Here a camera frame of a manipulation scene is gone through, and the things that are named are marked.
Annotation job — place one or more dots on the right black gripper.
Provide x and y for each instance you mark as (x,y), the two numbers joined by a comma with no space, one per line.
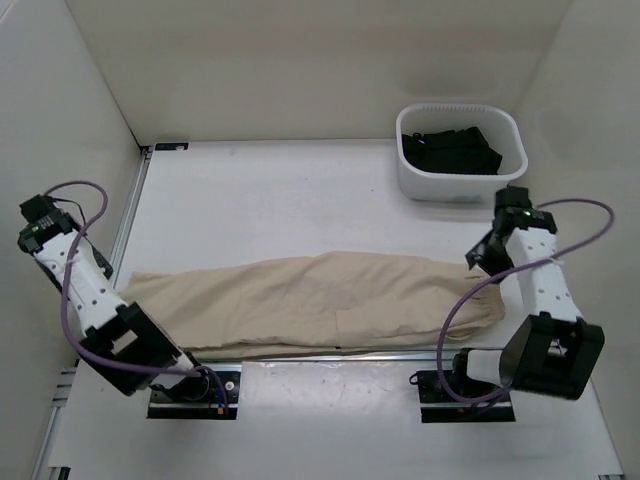
(478,254)

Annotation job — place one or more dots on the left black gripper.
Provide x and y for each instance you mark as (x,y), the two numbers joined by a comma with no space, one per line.
(103,263)

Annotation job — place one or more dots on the beige trousers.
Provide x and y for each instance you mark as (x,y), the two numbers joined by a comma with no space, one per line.
(337,301)

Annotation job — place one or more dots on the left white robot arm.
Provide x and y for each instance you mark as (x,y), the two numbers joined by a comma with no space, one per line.
(111,328)

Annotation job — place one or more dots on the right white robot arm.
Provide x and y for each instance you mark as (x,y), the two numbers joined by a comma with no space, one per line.
(555,350)

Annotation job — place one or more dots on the black folded trousers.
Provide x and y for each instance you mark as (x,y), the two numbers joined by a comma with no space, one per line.
(460,152)

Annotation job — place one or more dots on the white plastic basket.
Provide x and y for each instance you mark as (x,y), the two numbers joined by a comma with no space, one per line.
(499,129)

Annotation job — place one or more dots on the small blue label sticker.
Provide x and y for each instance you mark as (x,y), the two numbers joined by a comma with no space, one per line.
(171,146)

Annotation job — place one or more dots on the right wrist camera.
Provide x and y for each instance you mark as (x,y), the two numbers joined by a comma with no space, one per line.
(512,197)

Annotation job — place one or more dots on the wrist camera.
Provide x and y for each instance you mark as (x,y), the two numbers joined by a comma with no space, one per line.
(37,207)
(512,197)

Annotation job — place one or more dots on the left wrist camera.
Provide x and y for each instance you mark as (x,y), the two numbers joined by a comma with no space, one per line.
(37,207)

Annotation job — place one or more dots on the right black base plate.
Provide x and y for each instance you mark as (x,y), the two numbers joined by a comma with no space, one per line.
(438,407)

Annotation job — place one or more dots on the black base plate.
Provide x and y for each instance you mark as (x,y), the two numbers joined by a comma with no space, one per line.
(209,404)
(438,407)

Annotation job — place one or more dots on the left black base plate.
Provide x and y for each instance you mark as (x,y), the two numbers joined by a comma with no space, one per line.
(209,404)

